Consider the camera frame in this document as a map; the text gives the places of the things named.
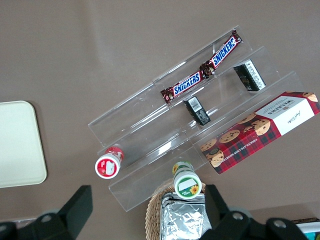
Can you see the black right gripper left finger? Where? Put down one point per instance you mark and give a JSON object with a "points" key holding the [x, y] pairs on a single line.
{"points": [[75, 215]]}

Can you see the cream plastic tray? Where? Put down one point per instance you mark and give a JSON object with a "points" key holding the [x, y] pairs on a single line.
{"points": [[20, 145]]}

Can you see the white teal printed object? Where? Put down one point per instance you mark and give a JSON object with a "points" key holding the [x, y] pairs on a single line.
{"points": [[312, 232]]}

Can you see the woven wicker basket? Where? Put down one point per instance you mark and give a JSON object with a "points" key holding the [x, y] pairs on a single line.
{"points": [[152, 220]]}

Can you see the Snickers chocolate bar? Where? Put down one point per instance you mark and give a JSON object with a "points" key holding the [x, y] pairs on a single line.
{"points": [[186, 86], [222, 52]]}

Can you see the small black barcode box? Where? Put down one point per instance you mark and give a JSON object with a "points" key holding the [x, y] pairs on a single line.
{"points": [[197, 110]]}

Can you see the clear acrylic tiered riser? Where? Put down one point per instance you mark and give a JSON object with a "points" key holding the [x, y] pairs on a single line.
{"points": [[225, 100], [150, 140]]}

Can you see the green-lidded yogurt bottle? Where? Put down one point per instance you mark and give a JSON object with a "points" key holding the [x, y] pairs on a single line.
{"points": [[187, 186]]}

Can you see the small black text-label box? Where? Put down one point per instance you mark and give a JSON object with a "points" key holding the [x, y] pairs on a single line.
{"points": [[250, 76]]}

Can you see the red tartan Walkers cookie box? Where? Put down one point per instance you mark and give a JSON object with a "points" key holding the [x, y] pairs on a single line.
{"points": [[262, 130]]}

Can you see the foil-wrapped sandwich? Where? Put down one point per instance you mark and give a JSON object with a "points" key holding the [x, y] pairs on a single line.
{"points": [[182, 220]]}

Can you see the red-lidded yogurt bottle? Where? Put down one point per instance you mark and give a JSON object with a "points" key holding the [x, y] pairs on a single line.
{"points": [[107, 166]]}

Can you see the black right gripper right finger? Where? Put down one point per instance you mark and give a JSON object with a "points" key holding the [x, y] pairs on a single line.
{"points": [[225, 225]]}

